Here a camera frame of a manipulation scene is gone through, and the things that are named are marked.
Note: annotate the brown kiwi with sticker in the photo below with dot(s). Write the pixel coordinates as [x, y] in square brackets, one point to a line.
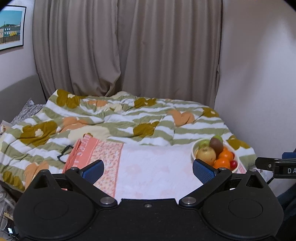
[216, 145]

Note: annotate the pink floral table cloth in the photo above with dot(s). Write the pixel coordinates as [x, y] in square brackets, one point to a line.
[137, 172]

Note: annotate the clear glass jar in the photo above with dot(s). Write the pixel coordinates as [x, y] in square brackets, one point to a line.
[7, 203]

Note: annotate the grey sofa backrest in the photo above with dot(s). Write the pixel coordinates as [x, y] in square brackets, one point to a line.
[14, 97]

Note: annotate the red cherry tomato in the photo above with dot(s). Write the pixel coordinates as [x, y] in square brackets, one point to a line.
[233, 164]

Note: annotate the framed city picture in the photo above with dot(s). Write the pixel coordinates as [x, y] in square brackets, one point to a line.
[12, 26]

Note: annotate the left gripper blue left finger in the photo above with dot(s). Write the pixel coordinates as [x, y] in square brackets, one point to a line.
[83, 181]

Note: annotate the green apple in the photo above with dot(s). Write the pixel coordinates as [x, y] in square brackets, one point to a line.
[218, 137]
[203, 143]

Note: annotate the small box on sofa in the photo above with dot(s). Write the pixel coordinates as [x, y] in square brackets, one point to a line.
[4, 126]

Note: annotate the orange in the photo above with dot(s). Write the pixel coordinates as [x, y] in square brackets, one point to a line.
[222, 163]
[226, 154]

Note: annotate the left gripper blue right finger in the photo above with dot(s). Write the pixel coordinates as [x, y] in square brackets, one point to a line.
[211, 178]

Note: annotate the black eyeglasses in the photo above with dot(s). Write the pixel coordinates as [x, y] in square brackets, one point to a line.
[64, 154]

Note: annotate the beige curtain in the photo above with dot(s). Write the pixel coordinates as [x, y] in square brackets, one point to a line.
[164, 49]

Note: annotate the grey patterned pillow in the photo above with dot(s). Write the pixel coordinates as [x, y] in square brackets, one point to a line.
[28, 110]

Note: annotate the green striped floral blanket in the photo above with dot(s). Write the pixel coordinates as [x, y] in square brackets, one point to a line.
[35, 143]

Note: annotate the cream bowl with cartoon print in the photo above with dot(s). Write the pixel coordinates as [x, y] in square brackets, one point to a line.
[226, 147]

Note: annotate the large yellow-red apple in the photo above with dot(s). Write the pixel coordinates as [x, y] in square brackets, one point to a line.
[207, 155]

